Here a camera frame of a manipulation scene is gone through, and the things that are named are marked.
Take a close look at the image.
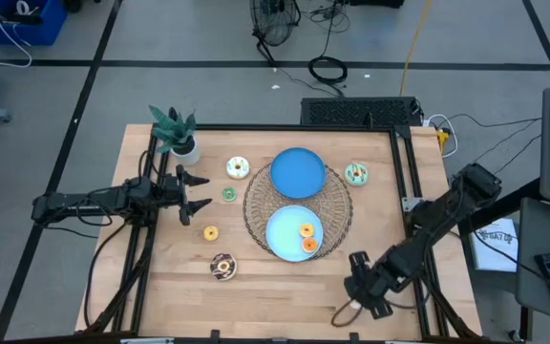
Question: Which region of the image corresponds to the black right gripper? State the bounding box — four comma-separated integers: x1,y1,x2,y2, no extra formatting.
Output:
344,251,408,320

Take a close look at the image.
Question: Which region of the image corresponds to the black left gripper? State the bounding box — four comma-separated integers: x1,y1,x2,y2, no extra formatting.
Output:
159,164,213,226

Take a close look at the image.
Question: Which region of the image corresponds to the large white iced donut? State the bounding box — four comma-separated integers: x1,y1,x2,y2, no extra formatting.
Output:
225,155,251,181

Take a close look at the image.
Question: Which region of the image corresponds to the large chocolate iced donut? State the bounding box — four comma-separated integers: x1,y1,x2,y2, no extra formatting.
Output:
209,252,239,282

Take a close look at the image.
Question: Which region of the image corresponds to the large teal iced donut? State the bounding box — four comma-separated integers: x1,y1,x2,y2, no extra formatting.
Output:
344,161,370,187

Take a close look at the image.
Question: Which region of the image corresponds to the white plant pot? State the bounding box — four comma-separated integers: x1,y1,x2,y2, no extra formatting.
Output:
169,135,201,167

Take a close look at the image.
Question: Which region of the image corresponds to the round woven placemat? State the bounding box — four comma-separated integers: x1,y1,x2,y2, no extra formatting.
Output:
242,161,354,262

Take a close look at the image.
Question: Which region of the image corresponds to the green leafy plant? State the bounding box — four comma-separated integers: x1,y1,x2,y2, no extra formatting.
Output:
148,103,198,154

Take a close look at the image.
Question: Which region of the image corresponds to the light turquoise round plate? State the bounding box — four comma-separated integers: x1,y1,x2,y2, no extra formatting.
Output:
264,204,325,264

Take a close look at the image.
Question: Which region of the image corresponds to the blue round plate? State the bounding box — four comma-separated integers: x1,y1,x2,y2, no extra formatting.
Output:
268,145,328,200

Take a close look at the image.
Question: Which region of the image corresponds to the white printed booklet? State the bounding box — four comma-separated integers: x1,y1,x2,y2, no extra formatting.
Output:
469,217,519,273

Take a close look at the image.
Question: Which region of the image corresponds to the black computer tower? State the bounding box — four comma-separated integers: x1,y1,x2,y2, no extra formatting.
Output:
300,97,424,128

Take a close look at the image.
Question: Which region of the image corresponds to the black floor fan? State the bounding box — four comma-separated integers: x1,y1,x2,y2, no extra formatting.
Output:
248,0,302,66

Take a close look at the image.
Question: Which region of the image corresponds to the blue plastic bin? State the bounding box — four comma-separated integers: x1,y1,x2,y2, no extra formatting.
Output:
0,0,69,48

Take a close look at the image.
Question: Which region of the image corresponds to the black aluminium table frame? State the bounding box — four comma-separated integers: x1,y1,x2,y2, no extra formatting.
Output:
81,122,485,344

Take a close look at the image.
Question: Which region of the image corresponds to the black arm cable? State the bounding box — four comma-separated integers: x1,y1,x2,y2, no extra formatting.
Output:
82,220,131,331

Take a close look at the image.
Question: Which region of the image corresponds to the black coiled cable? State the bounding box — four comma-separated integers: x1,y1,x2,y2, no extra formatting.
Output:
307,55,349,87

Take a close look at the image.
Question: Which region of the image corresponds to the white power cable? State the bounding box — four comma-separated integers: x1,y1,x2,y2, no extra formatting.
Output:
427,113,459,159

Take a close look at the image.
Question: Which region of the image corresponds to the white floor cable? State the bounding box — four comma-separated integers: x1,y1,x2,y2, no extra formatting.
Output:
0,0,33,69

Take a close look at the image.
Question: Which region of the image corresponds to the yellow hanging cable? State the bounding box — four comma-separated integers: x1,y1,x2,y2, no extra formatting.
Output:
397,0,434,97

